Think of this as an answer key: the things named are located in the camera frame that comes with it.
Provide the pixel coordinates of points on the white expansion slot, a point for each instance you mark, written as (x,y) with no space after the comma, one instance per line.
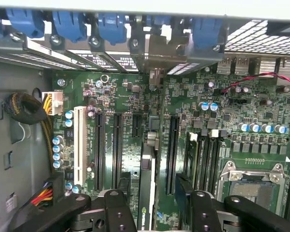
(80,145)

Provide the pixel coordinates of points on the open black PC case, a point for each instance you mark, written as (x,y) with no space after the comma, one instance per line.
(14,145)

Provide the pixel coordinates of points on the black short expansion slot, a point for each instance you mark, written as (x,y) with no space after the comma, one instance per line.
(136,125)

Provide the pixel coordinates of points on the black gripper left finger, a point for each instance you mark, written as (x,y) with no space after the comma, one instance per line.
(118,215)

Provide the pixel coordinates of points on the green motherboard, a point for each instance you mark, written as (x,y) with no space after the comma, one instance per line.
(244,111)

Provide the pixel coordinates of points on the CPU socket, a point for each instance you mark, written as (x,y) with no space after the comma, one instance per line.
(251,191)

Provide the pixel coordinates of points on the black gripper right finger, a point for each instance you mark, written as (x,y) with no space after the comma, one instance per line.
(203,215)

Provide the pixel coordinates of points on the white power connector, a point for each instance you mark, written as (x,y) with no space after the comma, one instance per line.
(53,102)

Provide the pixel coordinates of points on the blue slot retention clip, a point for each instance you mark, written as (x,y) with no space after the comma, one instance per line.
(26,23)
(206,30)
(112,27)
(68,25)
(159,20)

